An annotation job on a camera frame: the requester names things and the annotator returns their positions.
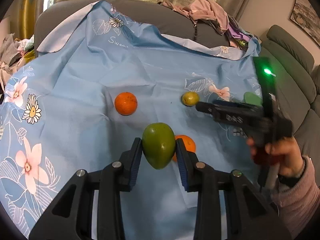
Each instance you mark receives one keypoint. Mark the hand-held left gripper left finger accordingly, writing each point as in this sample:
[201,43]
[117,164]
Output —
[136,165]

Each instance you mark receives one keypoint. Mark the pink clothes pile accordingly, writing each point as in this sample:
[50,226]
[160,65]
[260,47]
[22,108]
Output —
[207,10]

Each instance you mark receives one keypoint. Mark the person's right hand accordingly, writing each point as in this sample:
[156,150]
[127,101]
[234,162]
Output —
[285,152]

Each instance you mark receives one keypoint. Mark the grey-green sofa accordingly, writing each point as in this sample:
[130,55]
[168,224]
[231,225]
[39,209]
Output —
[295,62]

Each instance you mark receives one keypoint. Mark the yellow-green round fruit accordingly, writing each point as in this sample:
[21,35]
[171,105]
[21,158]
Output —
[190,98]

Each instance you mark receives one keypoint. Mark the green mango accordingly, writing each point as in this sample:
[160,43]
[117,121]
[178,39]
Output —
[157,145]

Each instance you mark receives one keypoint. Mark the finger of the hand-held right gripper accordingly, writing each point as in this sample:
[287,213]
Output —
[207,108]
[232,103]

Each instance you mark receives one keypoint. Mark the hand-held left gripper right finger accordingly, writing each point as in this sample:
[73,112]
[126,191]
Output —
[182,165]

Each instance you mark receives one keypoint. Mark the small speckled orange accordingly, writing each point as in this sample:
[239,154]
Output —
[125,103]

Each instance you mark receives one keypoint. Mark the green bowl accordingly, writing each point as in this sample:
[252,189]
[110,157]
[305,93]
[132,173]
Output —
[251,97]

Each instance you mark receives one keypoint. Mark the framed wall picture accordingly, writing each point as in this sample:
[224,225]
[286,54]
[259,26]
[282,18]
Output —
[306,17]

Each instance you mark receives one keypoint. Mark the large orange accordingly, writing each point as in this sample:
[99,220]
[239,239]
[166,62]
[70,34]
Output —
[188,145]

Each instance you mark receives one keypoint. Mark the purple cloth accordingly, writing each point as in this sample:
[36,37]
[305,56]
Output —
[237,32]

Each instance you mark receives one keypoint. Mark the blue floral bed sheet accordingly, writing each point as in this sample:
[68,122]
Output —
[100,80]

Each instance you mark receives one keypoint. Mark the person's right forearm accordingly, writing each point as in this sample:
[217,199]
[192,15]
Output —
[300,202]

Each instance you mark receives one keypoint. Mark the small green object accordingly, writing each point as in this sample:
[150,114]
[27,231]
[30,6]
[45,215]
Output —
[241,42]

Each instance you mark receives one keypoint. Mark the grey and white clothes pile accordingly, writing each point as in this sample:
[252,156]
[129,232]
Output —
[12,52]

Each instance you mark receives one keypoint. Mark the dark grey sofa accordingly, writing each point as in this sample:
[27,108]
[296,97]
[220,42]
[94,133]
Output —
[155,20]

